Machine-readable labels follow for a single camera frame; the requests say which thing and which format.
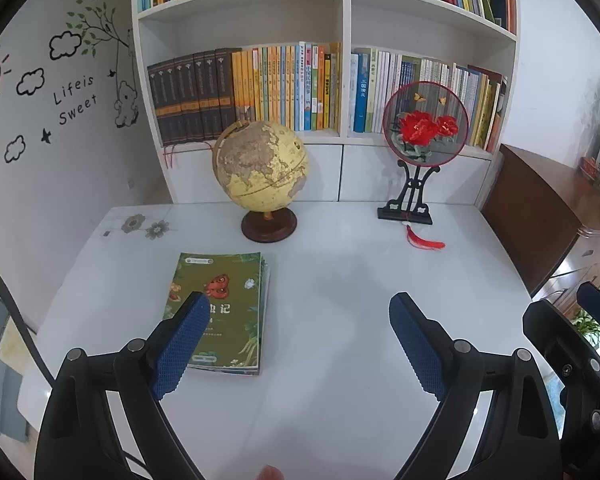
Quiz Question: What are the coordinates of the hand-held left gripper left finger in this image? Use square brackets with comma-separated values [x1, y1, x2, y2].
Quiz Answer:
[34, 291, 212, 480]

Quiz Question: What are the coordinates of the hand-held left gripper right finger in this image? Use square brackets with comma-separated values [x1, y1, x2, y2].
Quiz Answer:
[389, 292, 566, 480]

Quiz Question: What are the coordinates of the stack of thin books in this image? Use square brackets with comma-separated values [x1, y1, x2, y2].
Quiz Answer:
[162, 252, 271, 377]

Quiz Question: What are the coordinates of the green potted floor plant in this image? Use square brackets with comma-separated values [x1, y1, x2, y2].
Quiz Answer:
[571, 310, 600, 348]

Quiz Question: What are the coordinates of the red tassel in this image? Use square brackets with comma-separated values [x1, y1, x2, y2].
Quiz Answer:
[402, 220, 447, 252]

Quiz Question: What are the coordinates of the brown wooden sideboard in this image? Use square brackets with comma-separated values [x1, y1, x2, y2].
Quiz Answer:
[481, 142, 600, 311]

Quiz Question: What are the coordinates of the yellow desk globe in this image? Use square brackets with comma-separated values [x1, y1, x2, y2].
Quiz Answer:
[211, 121, 310, 243]

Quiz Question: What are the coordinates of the round embroidered peony fan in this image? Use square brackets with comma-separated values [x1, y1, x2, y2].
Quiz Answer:
[382, 80, 470, 168]

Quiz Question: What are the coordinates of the set of black hardcover volumes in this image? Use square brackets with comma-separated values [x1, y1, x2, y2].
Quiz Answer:
[147, 49, 242, 146]

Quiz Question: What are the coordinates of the row of orange yellow paperbacks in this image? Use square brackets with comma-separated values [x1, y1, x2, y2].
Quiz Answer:
[231, 42, 342, 132]

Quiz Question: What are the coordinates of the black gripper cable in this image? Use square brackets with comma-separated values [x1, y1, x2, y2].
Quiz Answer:
[0, 247, 148, 478]

